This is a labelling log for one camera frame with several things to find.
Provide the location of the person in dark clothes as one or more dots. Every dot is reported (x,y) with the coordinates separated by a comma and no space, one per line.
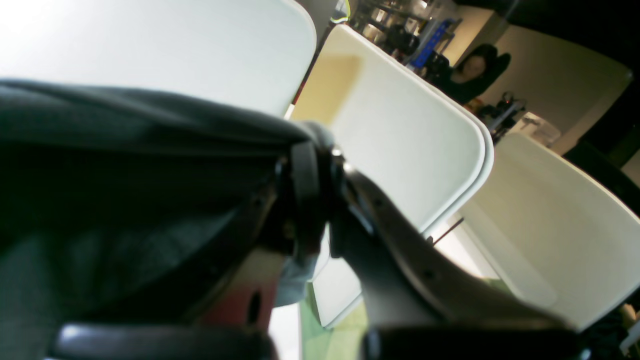
(473,75)

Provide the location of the green cloth sheet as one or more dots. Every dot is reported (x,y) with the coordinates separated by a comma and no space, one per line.
(339,342)

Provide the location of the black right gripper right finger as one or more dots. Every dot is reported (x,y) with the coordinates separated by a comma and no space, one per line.
(420,305)

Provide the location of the dark grey t-shirt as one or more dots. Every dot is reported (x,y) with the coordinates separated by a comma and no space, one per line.
(105,189)

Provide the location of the white table beyond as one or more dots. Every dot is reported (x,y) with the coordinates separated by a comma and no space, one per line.
(424,151)

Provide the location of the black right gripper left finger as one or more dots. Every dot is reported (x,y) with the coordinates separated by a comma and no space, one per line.
(217,304)

